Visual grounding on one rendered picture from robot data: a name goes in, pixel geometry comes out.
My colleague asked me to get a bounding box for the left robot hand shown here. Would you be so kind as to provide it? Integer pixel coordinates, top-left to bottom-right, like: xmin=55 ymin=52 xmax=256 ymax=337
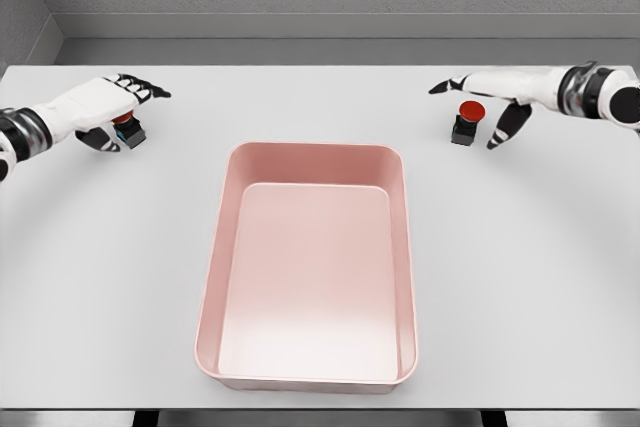
xmin=58 ymin=73 xmax=172 ymax=153

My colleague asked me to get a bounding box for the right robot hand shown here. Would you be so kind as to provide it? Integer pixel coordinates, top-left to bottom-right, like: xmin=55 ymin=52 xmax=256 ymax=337
xmin=428 ymin=70 xmax=539 ymax=151

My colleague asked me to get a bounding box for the red button industrial switch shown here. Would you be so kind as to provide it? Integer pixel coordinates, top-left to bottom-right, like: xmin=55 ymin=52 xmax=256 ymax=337
xmin=110 ymin=111 xmax=148 ymax=151
xmin=450 ymin=100 xmax=487 ymax=147

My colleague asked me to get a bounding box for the pink rectangular basket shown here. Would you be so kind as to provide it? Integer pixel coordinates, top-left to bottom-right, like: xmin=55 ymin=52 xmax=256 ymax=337
xmin=192 ymin=141 xmax=418 ymax=392

